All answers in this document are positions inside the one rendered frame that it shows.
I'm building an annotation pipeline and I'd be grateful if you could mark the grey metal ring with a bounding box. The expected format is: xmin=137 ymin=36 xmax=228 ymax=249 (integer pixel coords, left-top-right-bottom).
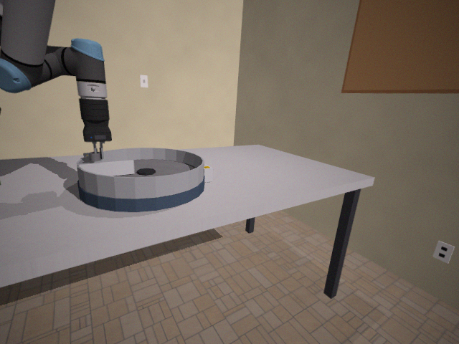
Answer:
xmin=89 ymin=152 xmax=101 ymax=161

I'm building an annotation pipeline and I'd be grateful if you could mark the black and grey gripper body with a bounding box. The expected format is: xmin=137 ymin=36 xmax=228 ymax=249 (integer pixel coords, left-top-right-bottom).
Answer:
xmin=77 ymin=82 xmax=112 ymax=142

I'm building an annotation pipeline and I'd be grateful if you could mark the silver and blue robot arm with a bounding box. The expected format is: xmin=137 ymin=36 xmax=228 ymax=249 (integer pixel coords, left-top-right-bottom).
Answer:
xmin=0 ymin=0 xmax=106 ymax=93

